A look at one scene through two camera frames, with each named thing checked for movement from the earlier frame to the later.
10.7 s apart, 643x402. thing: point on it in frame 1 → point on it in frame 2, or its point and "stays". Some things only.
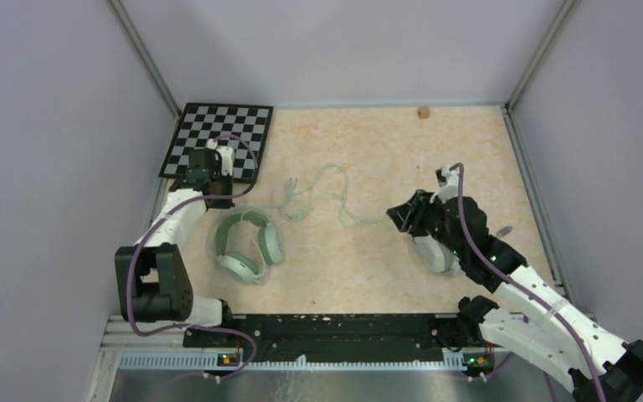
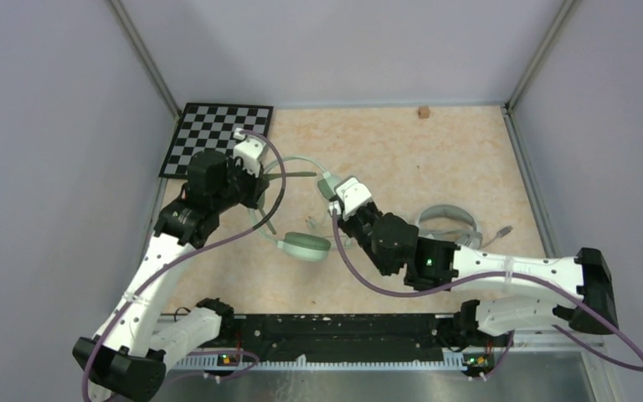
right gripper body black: [432, 220] → [361, 225]
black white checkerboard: [241, 128] stays
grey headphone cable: [504, 231] stays
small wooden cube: [424, 112] stays
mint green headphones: [271, 243] → [305, 245]
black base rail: [332, 337] stays
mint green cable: [326, 200] → [347, 239]
